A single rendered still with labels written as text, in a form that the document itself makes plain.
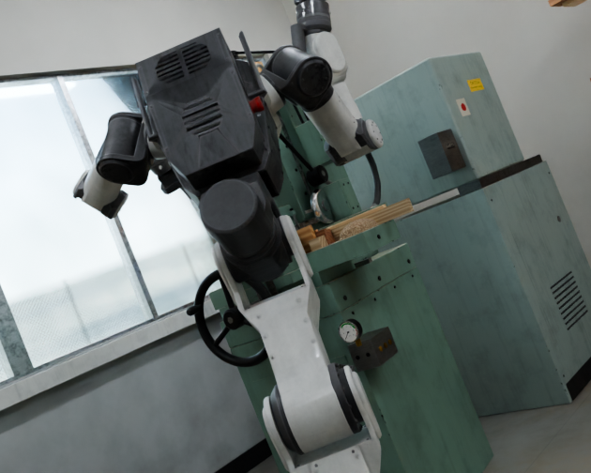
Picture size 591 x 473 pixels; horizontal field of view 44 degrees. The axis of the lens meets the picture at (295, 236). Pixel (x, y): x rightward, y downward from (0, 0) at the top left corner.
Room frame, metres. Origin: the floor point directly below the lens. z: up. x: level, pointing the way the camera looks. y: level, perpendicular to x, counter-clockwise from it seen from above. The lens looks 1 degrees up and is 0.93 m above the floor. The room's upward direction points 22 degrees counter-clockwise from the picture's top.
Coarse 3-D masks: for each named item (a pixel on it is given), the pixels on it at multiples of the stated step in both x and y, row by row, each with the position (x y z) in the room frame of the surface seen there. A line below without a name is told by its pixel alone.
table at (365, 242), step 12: (372, 228) 2.06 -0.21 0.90; (384, 228) 2.11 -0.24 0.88; (396, 228) 2.17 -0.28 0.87; (348, 240) 2.03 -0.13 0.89; (360, 240) 2.01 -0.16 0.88; (372, 240) 2.03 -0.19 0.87; (384, 240) 2.09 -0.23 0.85; (312, 252) 2.10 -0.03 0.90; (324, 252) 2.08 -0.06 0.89; (336, 252) 2.06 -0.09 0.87; (348, 252) 2.04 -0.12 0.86; (360, 252) 2.02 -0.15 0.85; (312, 264) 2.11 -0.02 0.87; (324, 264) 2.09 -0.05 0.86; (336, 264) 2.07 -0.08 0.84; (288, 276) 2.04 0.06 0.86; (300, 276) 2.08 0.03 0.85; (252, 288) 2.12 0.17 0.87; (276, 288) 2.08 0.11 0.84; (216, 300) 2.32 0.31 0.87
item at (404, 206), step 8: (408, 200) 2.09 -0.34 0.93; (384, 208) 2.13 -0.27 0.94; (392, 208) 2.11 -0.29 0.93; (400, 208) 2.10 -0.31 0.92; (408, 208) 2.09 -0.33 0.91; (368, 216) 2.16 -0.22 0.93; (376, 216) 2.14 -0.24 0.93; (384, 216) 2.13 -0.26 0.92; (392, 216) 2.12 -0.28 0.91; (400, 216) 2.11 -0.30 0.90; (344, 224) 2.21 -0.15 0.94; (336, 232) 2.23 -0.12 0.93; (336, 240) 2.23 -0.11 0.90
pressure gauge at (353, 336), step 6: (342, 324) 2.02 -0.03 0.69; (348, 324) 2.01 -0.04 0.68; (354, 324) 2.00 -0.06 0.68; (342, 330) 2.03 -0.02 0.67; (348, 330) 2.02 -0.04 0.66; (354, 330) 2.01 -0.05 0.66; (360, 330) 2.02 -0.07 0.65; (342, 336) 2.03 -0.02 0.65; (348, 336) 2.02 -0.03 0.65; (354, 336) 2.01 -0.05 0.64; (360, 336) 2.03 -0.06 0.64; (348, 342) 2.02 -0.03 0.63; (354, 342) 2.02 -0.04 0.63; (360, 342) 2.04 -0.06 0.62
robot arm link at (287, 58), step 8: (288, 48) 1.70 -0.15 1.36; (280, 56) 1.68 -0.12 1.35; (288, 56) 1.66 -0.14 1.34; (296, 56) 1.64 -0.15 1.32; (304, 56) 1.62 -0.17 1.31; (280, 64) 1.67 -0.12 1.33; (288, 64) 1.64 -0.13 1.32; (280, 72) 1.67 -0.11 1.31; (288, 72) 1.64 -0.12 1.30; (328, 96) 1.71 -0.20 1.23; (320, 104) 1.71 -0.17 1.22
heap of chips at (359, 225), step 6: (354, 222) 2.06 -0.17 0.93; (360, 222) 2.06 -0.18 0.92; (366, 222) 2.07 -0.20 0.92; (372, 222) 2.09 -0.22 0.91; (348, 228) 2.05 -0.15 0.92; (354, 228) 2.04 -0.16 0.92; (360, 228) 2.04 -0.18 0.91; (366, 228) 2.05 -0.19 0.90; (342, 234) 2.06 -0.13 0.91; (348, 234) 2.04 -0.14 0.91; (354, 234) 2.03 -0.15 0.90
